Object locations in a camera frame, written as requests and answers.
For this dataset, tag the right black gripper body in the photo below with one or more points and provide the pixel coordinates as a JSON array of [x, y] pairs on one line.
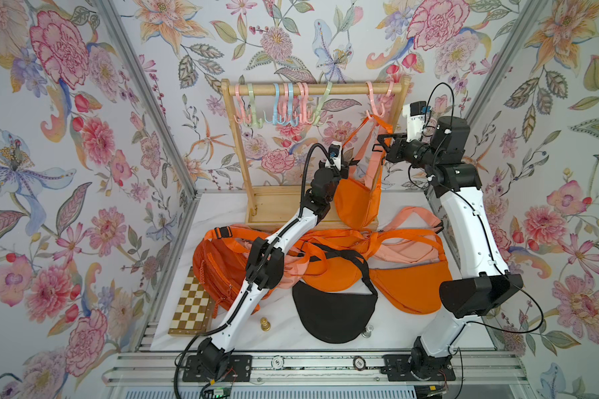
[[422, 157]]

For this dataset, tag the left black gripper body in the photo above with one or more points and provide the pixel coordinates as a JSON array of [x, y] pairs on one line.
[[330, 179]]

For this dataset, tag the orange sling bag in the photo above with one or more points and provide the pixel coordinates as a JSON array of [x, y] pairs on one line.
[[220, 261], [414, 289], [328, 270], [356, 205]]

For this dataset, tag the pink sling bag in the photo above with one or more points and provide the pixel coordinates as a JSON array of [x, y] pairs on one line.
[[295, 265], [411, 238]]

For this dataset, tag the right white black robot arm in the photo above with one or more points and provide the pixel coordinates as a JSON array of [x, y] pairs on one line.
[[485, 281]]

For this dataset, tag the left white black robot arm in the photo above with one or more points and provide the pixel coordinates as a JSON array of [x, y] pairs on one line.
[[265, 265]]

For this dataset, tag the far right pink bag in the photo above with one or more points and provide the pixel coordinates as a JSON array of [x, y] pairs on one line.
[[379, 127]]

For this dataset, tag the pink hook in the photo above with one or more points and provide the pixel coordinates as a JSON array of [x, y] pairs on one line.
[[282, 107], [376, 108], [241, 117], [303, 102], [388, 97]]

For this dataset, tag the green hook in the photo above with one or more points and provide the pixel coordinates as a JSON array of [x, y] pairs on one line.
[[255, 121], [320, 105]]

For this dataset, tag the blue hook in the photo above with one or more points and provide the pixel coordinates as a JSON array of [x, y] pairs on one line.
[[276, 118], [290, 119]]

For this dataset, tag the wooden clothes rack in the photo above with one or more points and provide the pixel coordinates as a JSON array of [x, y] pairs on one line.
[[276, 130]]

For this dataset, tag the gold chess piece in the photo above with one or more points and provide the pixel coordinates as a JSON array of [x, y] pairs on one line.
[[265, 324]]

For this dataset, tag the silver chess piece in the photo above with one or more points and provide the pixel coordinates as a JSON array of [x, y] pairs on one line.
[[368, 330]]

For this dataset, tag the wooden chessboard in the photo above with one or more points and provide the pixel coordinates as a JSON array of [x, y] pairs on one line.
[[194, 309]]

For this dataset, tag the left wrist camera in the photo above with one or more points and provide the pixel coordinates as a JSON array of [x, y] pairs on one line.
[[335, 155]]

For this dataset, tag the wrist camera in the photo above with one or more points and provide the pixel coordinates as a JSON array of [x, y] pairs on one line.
[[415, 115], [335, 155]]

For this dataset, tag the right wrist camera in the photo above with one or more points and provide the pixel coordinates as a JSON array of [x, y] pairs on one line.
[[415, 115]]

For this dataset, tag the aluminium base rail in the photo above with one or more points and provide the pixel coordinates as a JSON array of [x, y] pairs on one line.
[[322, 368]]

